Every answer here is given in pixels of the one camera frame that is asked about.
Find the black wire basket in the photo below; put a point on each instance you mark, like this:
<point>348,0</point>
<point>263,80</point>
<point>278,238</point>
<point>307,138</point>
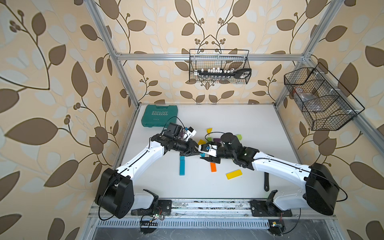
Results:
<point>217,59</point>
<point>325,102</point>

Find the black wire basket right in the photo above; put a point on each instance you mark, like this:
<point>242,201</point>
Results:
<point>325,102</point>

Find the green plastic tool case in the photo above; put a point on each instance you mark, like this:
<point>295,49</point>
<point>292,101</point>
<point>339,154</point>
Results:
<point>159,116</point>

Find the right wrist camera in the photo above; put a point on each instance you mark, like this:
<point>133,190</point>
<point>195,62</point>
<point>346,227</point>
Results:
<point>208,149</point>

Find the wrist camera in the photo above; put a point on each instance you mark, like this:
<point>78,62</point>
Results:
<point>208,149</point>
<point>189,133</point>

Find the yellow long block bottom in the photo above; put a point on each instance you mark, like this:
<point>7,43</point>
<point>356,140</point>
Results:
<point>234,174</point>

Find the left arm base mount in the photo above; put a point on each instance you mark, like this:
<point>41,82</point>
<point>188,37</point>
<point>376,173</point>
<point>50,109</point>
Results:
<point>148,203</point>

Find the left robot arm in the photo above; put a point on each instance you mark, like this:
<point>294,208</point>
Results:
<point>115,192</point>

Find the clear plastic bag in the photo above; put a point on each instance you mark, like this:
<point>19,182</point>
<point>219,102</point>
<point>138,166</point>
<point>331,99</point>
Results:
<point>308,101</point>

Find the teal long block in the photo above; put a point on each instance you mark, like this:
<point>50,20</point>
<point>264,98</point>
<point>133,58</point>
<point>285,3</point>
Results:
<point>182,166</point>

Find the orange rectangular block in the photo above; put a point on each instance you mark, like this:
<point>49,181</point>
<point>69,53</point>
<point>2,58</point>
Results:
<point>213,167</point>

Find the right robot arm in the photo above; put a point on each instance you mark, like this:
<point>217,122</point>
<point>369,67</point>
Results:
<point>318,189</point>

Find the green handled tool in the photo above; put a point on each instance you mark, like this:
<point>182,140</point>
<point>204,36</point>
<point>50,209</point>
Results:
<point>266,182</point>

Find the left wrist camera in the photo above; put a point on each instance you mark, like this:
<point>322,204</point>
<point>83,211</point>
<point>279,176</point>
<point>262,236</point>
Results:
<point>189,133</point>

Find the aluminium rail front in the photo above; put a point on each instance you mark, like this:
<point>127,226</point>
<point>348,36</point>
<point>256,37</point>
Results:
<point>231,208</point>

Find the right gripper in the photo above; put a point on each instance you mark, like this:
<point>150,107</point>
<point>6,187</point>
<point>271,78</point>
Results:
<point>212,159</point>

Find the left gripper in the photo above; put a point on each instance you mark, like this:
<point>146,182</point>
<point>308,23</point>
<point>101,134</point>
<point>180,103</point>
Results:
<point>192,149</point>

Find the socket bit holder strip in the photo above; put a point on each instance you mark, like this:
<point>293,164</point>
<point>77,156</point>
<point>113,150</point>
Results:
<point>240,74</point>

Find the black wire basket back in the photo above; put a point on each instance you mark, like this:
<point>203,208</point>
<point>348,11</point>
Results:
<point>217,59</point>

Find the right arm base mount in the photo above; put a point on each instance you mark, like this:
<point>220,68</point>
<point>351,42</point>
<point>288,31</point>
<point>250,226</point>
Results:
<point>267,208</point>

